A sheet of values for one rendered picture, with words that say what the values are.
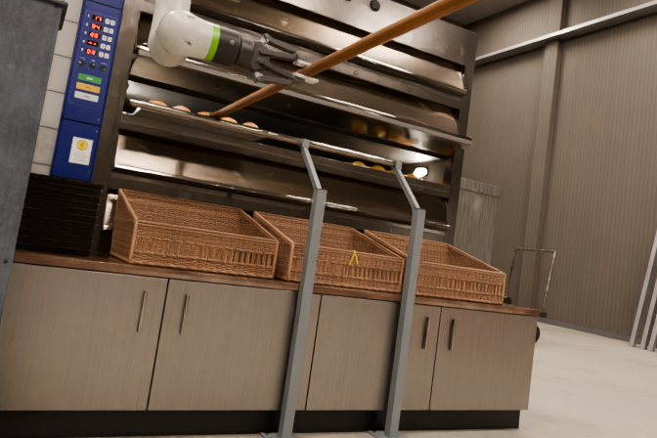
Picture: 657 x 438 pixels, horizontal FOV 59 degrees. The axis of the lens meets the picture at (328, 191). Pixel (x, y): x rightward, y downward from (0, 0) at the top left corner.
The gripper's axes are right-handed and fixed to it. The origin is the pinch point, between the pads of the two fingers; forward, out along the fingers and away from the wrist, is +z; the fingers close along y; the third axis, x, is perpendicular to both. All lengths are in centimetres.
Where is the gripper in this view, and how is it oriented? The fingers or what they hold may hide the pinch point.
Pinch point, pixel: (306, 71)
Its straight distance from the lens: 160.4
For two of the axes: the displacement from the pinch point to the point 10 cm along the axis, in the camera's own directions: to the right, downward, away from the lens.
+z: 8.7, 1.8, 4.5
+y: -1.5, 9.8, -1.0
